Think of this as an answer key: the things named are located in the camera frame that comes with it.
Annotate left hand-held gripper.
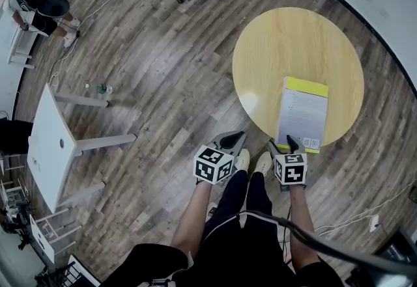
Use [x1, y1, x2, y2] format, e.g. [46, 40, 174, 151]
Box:
[193, 131, 247, 189]

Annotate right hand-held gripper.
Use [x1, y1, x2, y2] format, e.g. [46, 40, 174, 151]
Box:
[268, 135, 309, 192]

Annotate yellow and white booklet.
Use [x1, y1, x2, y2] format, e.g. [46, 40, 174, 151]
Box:
[274, 75, 329, 154]

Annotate person's left forearm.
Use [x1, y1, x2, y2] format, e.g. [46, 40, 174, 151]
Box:
[171, 181, 212, 257]

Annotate person's right forearm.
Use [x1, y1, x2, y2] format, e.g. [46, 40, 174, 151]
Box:
[288, 185, 322, 272]

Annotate person's left shoe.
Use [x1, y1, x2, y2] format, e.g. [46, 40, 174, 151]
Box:
[235, 148, 251, 170]

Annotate person's shoe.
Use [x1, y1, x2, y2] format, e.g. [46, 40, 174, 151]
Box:
[253, 151, 273, 176]
[235, 148, 251, 170]

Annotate person's right shoe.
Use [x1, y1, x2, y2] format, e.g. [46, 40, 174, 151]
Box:
[253, 151, 273, 176]

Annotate round yellow wooden table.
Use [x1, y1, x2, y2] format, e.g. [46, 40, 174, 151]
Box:
[231, 7, 365, 148]

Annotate person's black striped trousers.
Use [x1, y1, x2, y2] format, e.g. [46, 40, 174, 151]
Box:
[202, 170, 296, 287]

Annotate white power strip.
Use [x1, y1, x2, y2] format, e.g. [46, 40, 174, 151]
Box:
[369, 213, 381, 234]

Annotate person's black shirt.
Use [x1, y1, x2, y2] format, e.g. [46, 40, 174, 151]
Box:
[100, 242, 347, 287]

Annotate black laptop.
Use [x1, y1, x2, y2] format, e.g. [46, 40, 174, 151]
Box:
[347, 226, 417, 287]

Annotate white table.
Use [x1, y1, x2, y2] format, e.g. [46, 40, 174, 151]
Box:
[0, 2, 35, 69]

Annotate thin black cable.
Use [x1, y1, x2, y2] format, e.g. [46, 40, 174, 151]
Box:
[280, 206, 293, 264]

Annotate thick grey cable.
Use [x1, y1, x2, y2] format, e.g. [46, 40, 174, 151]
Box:
[239, 210, 417, 277]

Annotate white desk with cable hole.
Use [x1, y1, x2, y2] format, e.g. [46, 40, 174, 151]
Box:
[26, 83, 137, 215]

